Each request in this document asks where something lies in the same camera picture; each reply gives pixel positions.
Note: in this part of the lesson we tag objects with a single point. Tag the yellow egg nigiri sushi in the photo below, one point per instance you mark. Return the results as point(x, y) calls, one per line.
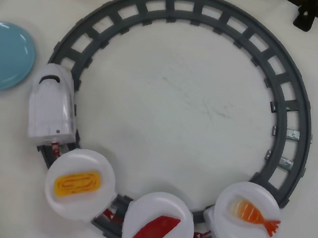
point(77, 186)

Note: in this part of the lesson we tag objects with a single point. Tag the silver tape piece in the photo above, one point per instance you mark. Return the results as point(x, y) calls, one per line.
point(286, 163)
point(292, 135)

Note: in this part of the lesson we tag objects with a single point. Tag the orange shrimp nigiri sushi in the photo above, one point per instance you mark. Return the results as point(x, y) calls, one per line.
point(248, 213)

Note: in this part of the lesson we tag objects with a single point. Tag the blue round ceramic dish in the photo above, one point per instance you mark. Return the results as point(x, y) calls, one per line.
point(0, 56)

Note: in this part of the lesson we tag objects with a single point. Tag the red tuna nigiri sushi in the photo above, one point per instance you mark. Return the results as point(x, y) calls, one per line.
point(155, 230)

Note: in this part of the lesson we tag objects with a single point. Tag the white toy train wagon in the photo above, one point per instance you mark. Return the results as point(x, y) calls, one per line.
point(210, 219)

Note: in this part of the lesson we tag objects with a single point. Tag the grey circular toy train track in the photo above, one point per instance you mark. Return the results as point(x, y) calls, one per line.
point(169, 6)

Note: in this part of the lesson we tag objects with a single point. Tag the red train coupler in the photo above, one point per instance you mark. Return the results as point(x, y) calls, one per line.
point(55, 149)
point(200, 235)
point(111, 216)

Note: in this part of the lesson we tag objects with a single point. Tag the black metal bracket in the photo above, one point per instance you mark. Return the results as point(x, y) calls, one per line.
point(304, 19)

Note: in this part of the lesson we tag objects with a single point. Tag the white Shinkansen toy locomotive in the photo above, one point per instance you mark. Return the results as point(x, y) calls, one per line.
point(48, 108)

